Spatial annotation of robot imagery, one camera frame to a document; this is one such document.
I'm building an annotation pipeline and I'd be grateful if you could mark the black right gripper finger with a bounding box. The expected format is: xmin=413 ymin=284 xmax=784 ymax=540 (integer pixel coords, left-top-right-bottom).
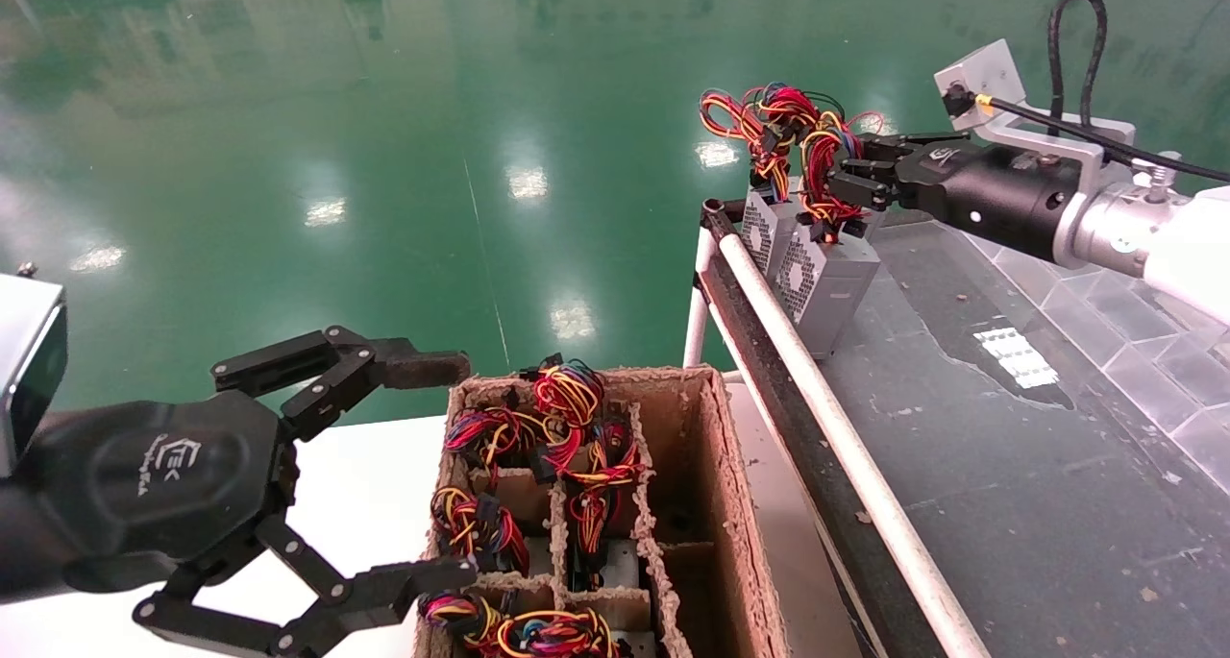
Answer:
xmin=850 ymin=132 xmax=970 ymax=164
xmin=826 ymin=161 xmax=909 ymax=212

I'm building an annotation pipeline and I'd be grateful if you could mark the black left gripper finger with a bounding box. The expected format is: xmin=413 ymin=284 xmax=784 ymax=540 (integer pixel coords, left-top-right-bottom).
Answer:
xmin=133 ymin=514 xmax=480 ymax=658
xmin=211 ymin=325 xmax=472 ymax=443

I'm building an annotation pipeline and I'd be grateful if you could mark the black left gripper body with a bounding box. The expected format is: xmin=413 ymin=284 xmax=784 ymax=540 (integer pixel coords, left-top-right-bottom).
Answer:
xmin=29 ymin=391 xmax=299 ymax=594

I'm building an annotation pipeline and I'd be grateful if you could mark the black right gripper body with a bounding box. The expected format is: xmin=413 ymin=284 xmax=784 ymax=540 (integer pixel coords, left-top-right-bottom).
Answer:
xmin=898 ymin=137 xmax=1092 ymax=263

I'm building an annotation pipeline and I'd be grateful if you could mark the grey power supply with wires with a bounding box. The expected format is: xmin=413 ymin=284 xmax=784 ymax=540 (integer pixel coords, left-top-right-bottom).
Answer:
xmin=776 ymin=110 xmax=885 ymax=359
xmin=700 ymin=84 xmax=818 ymax=280

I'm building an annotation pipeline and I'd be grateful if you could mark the clear acrylic divider organizer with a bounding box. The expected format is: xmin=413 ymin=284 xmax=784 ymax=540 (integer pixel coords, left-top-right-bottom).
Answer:
xmin=961 ymin=226 xmax=1230 ymax=491

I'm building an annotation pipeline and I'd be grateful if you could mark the brown cardboard divider box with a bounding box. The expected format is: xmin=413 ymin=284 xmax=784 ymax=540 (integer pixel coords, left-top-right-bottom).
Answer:
xmin=415 ymin=365 xmax=791 ymax=658

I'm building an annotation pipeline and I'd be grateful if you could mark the power supply colourful wire bundle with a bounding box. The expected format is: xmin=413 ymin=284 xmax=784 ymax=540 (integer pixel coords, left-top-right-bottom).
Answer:
xmin=584 ymin=420 xmax=647 ymax=491
xmin=444 ymin=406 xmax=549 ymax=472
xmin=567 ymin=490 xmax=641 ymax=592
xmin=495 ymin=608 xmax=622 ymax=658
xmin=519 ymin=355 xmax=608 ymax=438
xmin=430 ymin=485 xmax=531 ymax=574
xmin=421 ymin=591 xmax=505 ymax=655

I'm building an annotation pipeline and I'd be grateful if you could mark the silver camera mount bracket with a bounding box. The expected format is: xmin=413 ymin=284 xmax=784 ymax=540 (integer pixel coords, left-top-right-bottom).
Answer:
xmin=975 ymin=110 xmax=1183 ymax=193

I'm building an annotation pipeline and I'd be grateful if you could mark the right wrist camera silver box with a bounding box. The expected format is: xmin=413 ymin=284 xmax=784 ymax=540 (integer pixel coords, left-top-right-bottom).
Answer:
xmin=934 ymin=38 xmax=1027 ymax=133

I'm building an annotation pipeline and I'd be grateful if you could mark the wrist camera silver box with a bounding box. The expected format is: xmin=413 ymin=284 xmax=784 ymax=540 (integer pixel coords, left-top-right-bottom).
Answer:
xmin=0 ymin=274 xmax=68 ymax=478
xmin=934 ymin=38 xmax=1027 ymax=133

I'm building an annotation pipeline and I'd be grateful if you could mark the white pipe cart frame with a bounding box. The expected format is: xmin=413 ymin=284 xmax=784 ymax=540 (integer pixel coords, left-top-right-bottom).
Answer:
xmin=682 ymin=197 xmax=996 ymax=658

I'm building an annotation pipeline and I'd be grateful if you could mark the black looped cable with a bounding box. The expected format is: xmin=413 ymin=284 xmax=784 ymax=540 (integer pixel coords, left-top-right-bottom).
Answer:
xmin=1047 ymin=0 xmax=1108 ymax=129

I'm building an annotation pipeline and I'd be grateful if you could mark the left wrist camera silver box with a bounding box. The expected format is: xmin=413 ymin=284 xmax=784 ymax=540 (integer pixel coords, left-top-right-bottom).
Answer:
xmin=0 ymin=274 xmax=68 ymax=478

